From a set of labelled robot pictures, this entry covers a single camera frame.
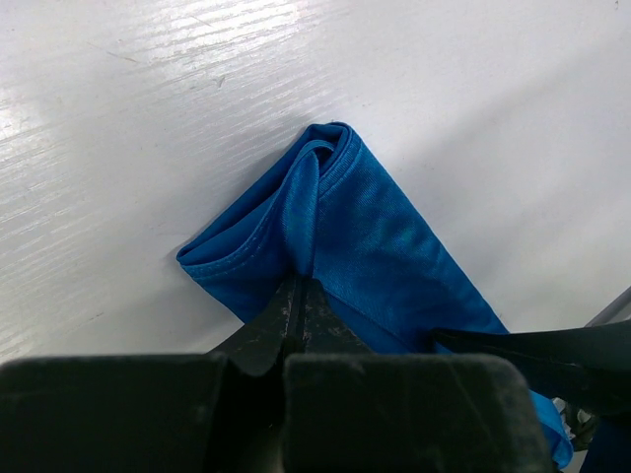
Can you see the aluminium rail frame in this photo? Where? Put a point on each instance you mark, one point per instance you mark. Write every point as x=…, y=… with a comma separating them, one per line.
x=618, y=310

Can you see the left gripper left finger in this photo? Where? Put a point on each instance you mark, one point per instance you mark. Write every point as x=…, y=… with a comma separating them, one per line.
x=149, y=413

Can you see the blue cloth napkin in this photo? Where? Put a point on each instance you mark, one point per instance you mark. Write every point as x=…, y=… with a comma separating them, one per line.
x=328, y=211

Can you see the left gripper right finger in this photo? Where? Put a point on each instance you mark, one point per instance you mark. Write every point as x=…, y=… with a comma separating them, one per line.
x=350, y=410

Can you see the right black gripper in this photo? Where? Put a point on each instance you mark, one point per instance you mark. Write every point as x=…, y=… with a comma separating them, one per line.
x=588, y=367

